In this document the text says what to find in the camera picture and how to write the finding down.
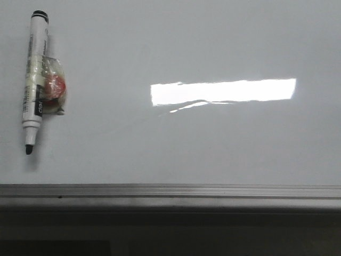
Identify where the red magnet taped to marker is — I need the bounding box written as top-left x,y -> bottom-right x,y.
41,57 -> 67,115

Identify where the white black whiteboard marker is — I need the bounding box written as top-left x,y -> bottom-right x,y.
22,10 -> 49,155

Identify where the white whiteboard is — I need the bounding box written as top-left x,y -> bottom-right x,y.
1,1 -> 340,185

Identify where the aluminium whiteboard frame rail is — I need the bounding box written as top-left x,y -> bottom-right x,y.
1,184 -> 340,211

